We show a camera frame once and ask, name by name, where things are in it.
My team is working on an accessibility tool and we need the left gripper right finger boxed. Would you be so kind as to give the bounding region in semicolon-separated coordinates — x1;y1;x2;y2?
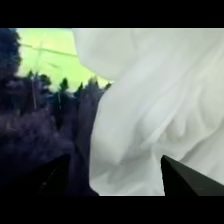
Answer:
160;154;224;197

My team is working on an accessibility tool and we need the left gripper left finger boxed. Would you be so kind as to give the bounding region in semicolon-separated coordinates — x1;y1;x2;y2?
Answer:
35;153;72;197

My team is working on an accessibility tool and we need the white shirt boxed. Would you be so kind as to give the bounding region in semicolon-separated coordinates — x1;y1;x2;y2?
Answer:
71;28;224;197

